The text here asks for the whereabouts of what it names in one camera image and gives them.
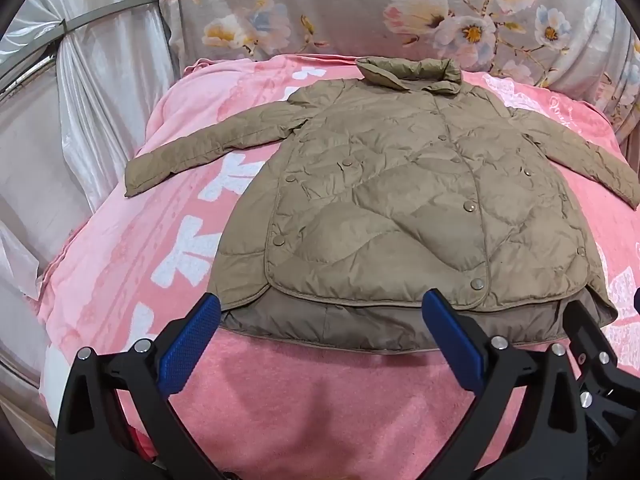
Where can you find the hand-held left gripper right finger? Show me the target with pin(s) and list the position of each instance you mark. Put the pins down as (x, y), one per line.
(452, 342)

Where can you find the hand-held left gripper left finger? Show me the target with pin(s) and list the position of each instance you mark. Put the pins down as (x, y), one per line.
(192, 342)

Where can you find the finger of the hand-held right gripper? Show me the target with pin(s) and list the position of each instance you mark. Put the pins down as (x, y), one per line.
(637, 300)
(595, 342)

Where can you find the tan quilted jacket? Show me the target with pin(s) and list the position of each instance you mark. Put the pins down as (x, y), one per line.
(400, 200)

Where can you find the pink bow print blanket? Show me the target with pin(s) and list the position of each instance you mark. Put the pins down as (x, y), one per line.
(280, 410)

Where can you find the white satin curtain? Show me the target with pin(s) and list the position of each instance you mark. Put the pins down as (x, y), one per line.
(75, 135)

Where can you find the grey metal bar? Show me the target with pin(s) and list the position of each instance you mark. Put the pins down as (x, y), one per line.
(90, 17)

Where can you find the grey floral quilt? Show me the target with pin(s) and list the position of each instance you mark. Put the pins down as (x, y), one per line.
(350, 5)

